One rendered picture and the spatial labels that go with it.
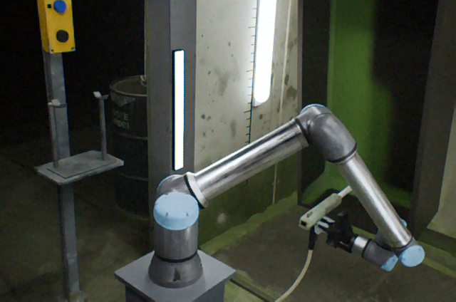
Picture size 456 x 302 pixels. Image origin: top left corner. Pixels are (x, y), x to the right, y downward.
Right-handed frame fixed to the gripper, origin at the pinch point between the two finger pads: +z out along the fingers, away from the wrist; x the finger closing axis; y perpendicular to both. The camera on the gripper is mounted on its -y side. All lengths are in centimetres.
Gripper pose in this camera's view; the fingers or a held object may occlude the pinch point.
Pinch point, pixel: (315, 217)
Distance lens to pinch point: 223.4
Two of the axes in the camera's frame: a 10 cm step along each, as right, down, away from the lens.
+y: -1.0, 9.0, 4.3
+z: -7.7, -3.5, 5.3
